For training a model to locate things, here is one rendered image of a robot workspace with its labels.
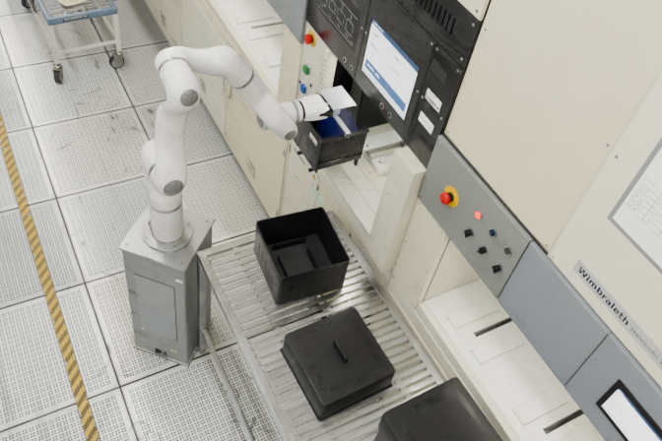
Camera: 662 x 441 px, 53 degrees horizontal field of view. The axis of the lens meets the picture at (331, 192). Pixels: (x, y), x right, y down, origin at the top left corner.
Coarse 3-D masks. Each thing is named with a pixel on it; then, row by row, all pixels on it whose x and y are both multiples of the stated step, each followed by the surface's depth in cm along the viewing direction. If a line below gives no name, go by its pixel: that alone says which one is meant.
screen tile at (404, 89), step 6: (396, 54) 211; (396, 60) 212; (402, 60) 209; (390, 66) 216; (396, 66) 213; (402, 66) 210; (390, 72) 217; (402, 72) 211; (408, 72) 208; (390, 78) 218; (396, 78) 215; (408, 78) 209; (396, 84) 216; (402, 84) 212; (408, 84) 209; (402, 90) 213; (408, 90) 210
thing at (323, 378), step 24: (288, 336) 227; (312, 336) 228; (336, 336) 229; (360, 336) 231; (288, 360) 230; (312, 360) 222; (336, 360) 223; (360, 360) 224; (384, 360) 226; (312, 384) 216; (336, 384) 217; (360, 384) 218; (384, 384) 226; (312, 408) 221; (336, 408) 218
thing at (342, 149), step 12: (324, 96) 251; (336, 96) 252; (348, 96) 253; (336, 108) 248; (336, 120) 255; (300, 132) 264; (312, 132) 255; (348, 132) 251; (360, 132) 256; (300, 144) 268; (312, 144) 258; (324, 144) 251; (336, 144) 255; (348, 144) 258; (360, 144) 262; (312, 156) 260; (324, 156) 257; (336, 156) 260; (348, 156) 264; (360, 156) 268; (312, 168) 263
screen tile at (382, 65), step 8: (376, 32) 218; (376, 40) 219; (384, 40) 215; (368, 48) 225; (384, 48) 216; (368, 56) 226; (376, 56) 222; (384, 56) 217; (376, 64) 223; (384, 64) 219; (384, 72) 220
